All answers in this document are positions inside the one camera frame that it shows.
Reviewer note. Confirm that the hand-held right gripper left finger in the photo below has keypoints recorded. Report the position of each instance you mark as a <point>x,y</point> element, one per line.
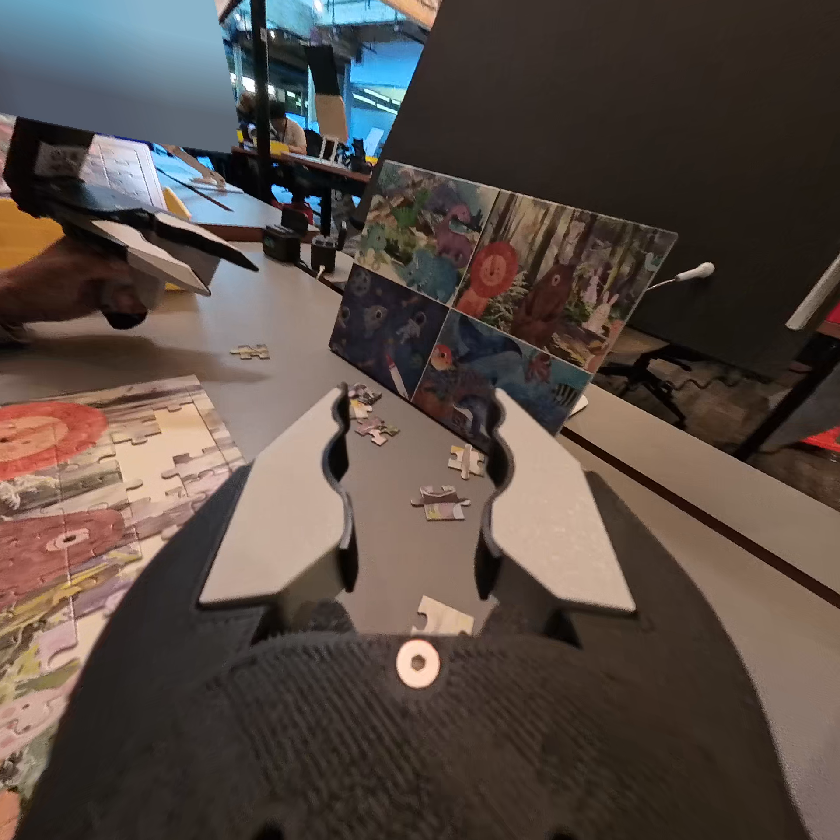
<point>282,525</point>

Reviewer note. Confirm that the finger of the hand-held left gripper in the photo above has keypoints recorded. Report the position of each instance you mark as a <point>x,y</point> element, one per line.
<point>190,246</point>
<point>164,266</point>

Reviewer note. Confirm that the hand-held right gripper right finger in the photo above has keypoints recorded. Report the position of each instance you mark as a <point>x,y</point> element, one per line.
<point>558,525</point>

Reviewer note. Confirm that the yellow-green puzzle piece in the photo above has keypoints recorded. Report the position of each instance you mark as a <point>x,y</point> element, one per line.
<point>250,352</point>

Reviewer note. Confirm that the person's left hand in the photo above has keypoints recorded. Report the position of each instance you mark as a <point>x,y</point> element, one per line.
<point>59,282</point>

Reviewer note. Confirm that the yellow plastic bin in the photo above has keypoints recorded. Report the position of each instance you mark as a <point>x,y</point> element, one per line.
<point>26,233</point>

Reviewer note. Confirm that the thin black rod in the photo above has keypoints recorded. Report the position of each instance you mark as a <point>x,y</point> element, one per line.
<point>197,192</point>

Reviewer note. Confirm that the white printed sheet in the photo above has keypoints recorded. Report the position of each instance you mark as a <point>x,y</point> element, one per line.
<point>124,170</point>

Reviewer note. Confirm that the wooden stand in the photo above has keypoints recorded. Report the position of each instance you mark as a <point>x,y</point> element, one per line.
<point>203,176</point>

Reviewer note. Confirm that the black charger box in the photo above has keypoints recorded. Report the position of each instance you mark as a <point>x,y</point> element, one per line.
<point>295,220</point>
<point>281,243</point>

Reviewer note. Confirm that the white patterned puzzle piece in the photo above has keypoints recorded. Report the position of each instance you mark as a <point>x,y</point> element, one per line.
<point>467,460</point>

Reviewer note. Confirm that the dark purple puzzle piece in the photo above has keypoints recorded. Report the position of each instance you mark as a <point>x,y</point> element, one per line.
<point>441,503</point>

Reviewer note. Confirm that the red bag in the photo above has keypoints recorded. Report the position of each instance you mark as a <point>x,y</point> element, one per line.
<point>305,211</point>

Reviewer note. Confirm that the white stand base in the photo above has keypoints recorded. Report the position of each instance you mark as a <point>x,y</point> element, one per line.
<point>577,405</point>

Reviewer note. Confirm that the black battery charger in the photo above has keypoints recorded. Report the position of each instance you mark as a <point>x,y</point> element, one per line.
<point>323,253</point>

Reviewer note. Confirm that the green-tipped puzzle piece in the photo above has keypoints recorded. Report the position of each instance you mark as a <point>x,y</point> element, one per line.
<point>377,431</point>

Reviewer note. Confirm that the pale grey puzzle piece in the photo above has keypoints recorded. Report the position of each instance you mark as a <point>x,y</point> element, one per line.
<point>358,409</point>

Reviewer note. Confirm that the background desk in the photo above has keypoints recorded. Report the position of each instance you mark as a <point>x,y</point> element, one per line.
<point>308,164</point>

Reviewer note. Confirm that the plain white puzzle piece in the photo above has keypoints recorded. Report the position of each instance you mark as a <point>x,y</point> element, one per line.
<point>445,618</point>

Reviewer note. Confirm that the purple joined puzzle pieces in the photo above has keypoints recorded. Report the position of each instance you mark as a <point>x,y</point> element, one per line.
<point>364,394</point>

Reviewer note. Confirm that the black pole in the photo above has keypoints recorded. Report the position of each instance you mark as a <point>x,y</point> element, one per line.
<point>261,98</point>

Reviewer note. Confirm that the office chair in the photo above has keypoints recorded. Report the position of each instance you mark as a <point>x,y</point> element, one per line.
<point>649,377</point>

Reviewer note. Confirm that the partly assembled jigsaw puzzle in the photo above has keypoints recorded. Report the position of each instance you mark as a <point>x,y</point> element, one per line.
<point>65,525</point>

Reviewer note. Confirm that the illustrated puzzle box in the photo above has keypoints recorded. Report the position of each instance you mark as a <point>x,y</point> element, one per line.
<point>512,295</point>

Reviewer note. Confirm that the white gooseneck microphone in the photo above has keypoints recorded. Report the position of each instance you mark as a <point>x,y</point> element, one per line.
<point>692,272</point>

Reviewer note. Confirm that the black partition panel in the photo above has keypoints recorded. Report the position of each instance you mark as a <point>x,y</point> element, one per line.
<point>623,118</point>

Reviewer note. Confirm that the white frame stand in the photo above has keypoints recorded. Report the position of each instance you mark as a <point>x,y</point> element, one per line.
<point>334,149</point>

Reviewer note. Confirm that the black metal frame leg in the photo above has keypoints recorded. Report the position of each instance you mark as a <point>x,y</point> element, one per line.
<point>781,400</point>

